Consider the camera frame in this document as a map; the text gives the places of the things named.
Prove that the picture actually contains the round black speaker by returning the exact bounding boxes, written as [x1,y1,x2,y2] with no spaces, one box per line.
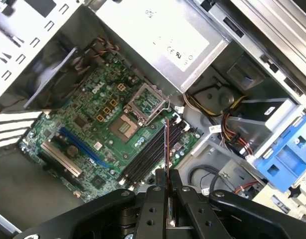
[190,82,246,117]

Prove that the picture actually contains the RAM stick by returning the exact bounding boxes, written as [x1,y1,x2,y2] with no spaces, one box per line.
[164,117,178,228]

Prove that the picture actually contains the white yellow wire bundle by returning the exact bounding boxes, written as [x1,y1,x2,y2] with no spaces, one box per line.
[182,93,247,118]

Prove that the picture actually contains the white expansion slot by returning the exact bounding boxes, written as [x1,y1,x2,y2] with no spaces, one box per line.
[39,141,83,178]

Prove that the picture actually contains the metal socket cover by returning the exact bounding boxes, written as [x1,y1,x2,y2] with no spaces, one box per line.
[123,82,171,126]

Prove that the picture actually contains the locking lever wire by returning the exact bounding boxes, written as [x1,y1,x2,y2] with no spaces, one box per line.
[139,97,173,125]

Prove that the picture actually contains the blue expansion slot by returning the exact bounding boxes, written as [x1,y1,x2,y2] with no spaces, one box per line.
[58,125,104,167]

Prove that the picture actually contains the CPU socket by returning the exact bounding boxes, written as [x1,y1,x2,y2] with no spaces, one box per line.
[108,113,141,144]

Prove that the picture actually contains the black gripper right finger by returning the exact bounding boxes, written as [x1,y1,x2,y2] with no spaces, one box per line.
[170,169,306,239]

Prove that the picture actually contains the green motherboard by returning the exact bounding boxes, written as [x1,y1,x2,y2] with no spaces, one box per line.
[17,58,205,201]

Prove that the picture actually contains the orange wire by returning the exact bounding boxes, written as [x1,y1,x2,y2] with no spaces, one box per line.
[232,180,260,195]

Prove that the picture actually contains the black looped wire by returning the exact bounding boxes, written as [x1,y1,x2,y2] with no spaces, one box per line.
[187,165,243,197]

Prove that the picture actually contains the black case fan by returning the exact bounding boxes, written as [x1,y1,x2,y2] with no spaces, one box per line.
[22,37,99,112]

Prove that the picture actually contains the red yellow power wires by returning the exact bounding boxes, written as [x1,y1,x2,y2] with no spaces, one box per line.
[221,112,255,157]

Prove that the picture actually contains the blue plastic drive latch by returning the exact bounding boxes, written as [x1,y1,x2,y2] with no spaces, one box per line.
[251,111,306,194]

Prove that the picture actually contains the grey metal drive cage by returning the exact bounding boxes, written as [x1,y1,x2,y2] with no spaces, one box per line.
[226,97,306,175]

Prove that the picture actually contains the black RAM slot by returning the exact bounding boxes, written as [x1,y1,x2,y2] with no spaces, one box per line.
[123,121,178,189]
[132,127,191,195]
[128,124,183,192]
[119,119,174,185]

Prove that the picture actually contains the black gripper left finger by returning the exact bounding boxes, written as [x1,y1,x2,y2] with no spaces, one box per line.
[13,169,168,239]

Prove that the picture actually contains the black open PC case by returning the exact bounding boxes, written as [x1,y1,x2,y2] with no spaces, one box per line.
[0,0,306,239]

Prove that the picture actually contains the grey power supply unit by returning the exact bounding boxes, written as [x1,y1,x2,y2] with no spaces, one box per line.
[92,0,230,95]

